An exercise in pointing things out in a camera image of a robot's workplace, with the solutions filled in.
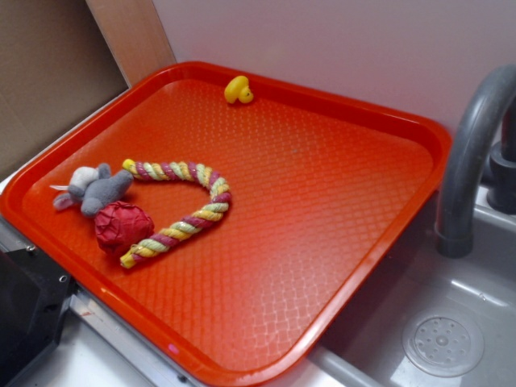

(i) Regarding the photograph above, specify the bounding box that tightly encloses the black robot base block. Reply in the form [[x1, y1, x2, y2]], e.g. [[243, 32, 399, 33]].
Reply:
[[1, 247, 75, 386]]

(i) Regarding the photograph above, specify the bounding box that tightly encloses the red plastic tray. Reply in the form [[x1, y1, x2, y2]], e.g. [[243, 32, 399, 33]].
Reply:
[[1, 62, 451, 386]]

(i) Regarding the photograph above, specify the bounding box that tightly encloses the yellow rubber duck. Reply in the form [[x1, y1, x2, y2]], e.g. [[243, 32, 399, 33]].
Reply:
[[224, 75, 254, 104]]

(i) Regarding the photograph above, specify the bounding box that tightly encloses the crumpled red paper ball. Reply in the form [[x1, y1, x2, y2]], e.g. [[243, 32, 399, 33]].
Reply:
[[94, 201, 155, 256]]

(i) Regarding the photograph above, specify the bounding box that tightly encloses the grey plush mouse toy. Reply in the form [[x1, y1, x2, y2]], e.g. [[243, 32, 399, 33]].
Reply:
[[52, 163, 134, 218]]

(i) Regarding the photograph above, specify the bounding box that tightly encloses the grey curved faucet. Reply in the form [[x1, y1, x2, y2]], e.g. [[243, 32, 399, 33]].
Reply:
[[435, 64, 515, 258]]

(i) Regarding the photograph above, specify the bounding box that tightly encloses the grey toy sink basin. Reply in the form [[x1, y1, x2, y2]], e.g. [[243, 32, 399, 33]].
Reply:
[[310, 193, 516, 387]]

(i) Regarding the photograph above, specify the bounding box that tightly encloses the brown cardboard panel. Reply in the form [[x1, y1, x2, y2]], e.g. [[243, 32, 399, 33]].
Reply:
[[1, 1, 127, 178]]

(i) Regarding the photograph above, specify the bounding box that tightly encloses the multicolour twisted rope toy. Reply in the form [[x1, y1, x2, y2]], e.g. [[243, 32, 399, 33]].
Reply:
[[119, 159, 231, 269]]

